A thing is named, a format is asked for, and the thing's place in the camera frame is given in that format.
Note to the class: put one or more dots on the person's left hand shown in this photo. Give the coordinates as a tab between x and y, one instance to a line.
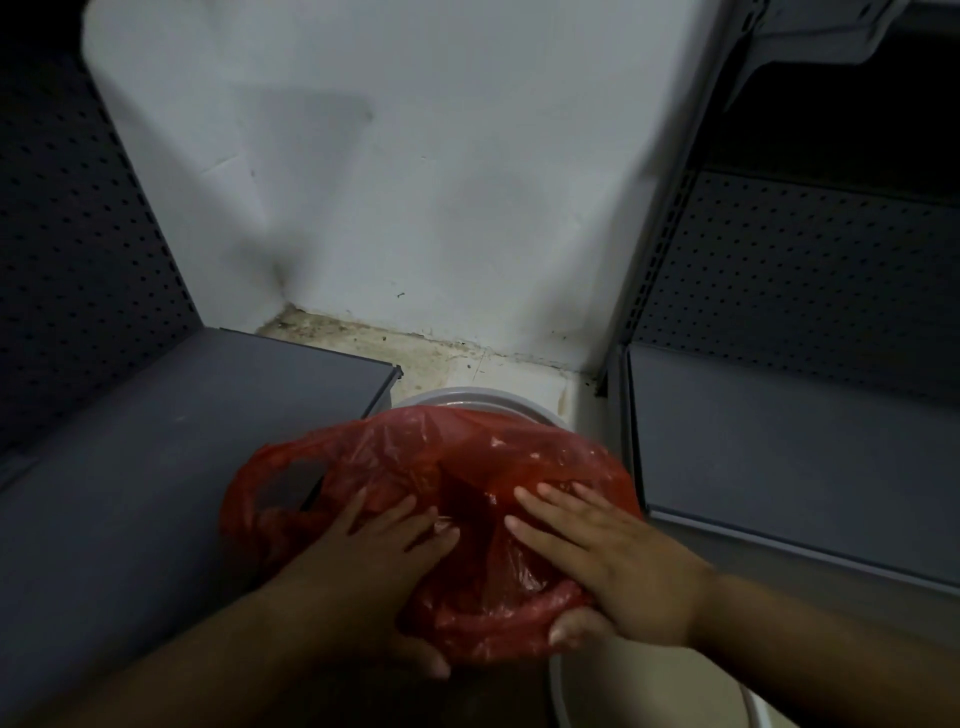
352	577

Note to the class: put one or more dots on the person's right hand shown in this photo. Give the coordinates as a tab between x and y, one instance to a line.
637	577

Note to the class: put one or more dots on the person's right thumb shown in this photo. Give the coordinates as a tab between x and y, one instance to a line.
574	628

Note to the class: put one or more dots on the person's left middle finger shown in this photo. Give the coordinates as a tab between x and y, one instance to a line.
411	526

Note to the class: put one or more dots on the person's left thumb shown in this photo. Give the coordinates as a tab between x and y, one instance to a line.
429	663

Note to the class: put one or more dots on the person's left little finger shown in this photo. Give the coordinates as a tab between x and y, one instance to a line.
357	504

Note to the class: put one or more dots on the person's right middle finger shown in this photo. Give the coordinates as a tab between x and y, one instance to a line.
544	511

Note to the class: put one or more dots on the person's right little finger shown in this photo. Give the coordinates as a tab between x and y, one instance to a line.
592	496

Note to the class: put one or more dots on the red plastic bag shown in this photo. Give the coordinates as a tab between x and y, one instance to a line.
465	465

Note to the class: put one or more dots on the person's left forearm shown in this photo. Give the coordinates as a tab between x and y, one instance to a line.
195	660

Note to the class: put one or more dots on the person's right forearm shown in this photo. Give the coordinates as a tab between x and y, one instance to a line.
825	652

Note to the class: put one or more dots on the white round bin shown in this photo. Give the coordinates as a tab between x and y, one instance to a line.
487	395

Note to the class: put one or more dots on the grey metal shelf board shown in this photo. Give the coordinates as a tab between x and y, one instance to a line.
832	30
787	457
135	465

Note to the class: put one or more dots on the grey slotted shelf upright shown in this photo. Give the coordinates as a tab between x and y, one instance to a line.
660	225

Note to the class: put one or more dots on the dark perforated back panel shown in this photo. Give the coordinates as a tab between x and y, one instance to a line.
67	255
810	277

